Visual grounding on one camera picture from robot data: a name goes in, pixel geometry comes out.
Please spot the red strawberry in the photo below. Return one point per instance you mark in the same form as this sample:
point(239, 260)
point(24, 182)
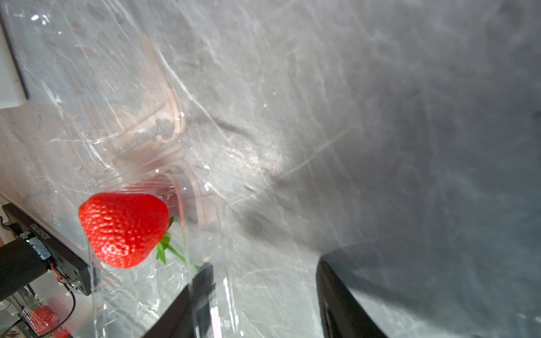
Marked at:
point(124, 228)

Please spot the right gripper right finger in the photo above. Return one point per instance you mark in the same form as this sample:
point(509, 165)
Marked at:
point(341, 315)

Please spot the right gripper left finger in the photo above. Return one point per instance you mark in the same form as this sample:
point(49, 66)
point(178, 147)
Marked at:
point(189, 315)

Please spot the clear plastic clamshell container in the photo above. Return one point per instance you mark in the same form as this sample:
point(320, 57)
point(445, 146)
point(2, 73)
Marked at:
point(111, 122)

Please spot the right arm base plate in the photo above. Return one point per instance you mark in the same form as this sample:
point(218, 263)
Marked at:
point(33, 252)

